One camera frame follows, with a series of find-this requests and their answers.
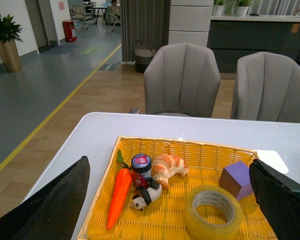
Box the white potted plant left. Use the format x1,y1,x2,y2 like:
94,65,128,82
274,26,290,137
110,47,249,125
212,0,226,16

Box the yellowish clear tape roll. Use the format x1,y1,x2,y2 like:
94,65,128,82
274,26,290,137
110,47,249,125
183,185,243,240

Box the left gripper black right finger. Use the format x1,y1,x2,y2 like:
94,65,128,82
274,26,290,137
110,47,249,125
249,159,300,240

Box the panda figurine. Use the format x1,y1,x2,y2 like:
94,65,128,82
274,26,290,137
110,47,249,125
130,177,162,211

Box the orange toy carrot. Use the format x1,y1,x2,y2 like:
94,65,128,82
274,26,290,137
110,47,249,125
106,150,132,230

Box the red bin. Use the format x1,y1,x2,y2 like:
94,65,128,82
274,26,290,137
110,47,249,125
62,20,76,42

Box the white pillar cabinet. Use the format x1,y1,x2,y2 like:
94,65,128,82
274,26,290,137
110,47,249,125
168,0,213,47

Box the grey chair right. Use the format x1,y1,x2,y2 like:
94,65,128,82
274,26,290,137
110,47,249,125
230,52,300,123

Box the white potted plant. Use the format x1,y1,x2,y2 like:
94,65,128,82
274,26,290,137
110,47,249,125
233,0,252,17
212,0,226,16

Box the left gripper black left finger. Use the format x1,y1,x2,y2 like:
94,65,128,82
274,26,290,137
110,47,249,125
0,156,90,240

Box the grey chair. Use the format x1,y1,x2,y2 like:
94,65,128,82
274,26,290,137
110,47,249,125
230,52,300,123
144,43,221,118

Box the potted plant in gold pot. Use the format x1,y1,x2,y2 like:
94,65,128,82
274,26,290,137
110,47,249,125
0,13,23,73

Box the seated person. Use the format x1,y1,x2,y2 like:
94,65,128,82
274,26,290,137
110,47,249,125
107,0,121,24

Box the toy croissant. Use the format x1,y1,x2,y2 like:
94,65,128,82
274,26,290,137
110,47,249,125
151,153,189,190

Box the black and white woven hamper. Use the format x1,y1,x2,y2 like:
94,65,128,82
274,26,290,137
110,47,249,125
134,40,157,73

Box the small black-lidded jar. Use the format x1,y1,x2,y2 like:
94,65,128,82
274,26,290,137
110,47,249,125
131,153,152,187

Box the purple foam cube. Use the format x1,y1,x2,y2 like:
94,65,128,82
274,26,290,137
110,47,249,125
219,161,253,201

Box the white potted plant right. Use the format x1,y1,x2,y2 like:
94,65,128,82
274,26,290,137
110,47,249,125
233,0,252,17

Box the dark grey counter cabinet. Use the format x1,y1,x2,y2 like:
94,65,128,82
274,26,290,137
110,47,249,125
207,16,300,74

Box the office swivel chair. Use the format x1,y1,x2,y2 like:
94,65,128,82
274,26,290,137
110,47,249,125
71,5,94,29

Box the grey chair left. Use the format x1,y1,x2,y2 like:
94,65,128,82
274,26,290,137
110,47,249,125
144,43,221,118

